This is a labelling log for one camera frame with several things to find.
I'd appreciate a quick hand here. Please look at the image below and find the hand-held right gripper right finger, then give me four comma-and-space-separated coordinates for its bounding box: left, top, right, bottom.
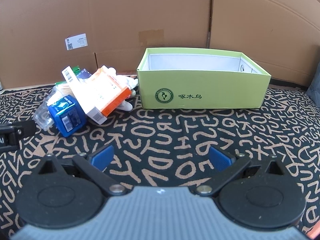
196, 146, 292, 197

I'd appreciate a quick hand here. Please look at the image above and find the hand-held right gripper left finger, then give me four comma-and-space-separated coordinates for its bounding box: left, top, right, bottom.
37, 145, 127, 197

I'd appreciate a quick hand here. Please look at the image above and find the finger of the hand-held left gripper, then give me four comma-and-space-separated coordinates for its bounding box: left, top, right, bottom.
0, 120, 37, 138

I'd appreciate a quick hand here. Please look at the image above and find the blue medicine box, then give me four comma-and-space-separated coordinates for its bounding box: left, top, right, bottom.
48, 95, 87, 138

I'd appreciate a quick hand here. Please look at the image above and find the light green cardboard box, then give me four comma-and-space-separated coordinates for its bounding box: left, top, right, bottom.
137, 47, 272, 110

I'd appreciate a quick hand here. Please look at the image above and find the white glove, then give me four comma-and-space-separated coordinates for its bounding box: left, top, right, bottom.
107, 67, 139, 112

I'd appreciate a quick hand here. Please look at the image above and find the clear plastic bag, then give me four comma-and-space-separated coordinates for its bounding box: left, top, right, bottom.
34, 84, 73, 131

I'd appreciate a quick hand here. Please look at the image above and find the tan wooden sticks bundle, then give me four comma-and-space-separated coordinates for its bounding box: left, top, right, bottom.
57, 85, 75, 96

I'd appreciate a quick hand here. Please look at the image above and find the black letter-print mat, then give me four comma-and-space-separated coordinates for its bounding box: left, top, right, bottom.
0, 80, 320, 240

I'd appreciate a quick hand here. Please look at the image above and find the long white barcode box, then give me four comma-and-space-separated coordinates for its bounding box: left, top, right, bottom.
62, 66, 108, 125

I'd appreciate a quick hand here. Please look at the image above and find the white orange medicine box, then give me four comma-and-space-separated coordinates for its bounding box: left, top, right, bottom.
90, 65, 132, 117

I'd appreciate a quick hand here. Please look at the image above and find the dark blue patterned box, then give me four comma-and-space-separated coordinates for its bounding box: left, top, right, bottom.
79, 68, 93, 79

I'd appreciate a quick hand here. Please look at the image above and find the white shipping label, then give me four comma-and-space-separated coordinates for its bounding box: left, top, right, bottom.
65, 34, 88, 51

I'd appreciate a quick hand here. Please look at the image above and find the wide brown cardboard sheet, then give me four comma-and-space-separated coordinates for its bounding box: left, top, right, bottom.
0, 0, 213, 90

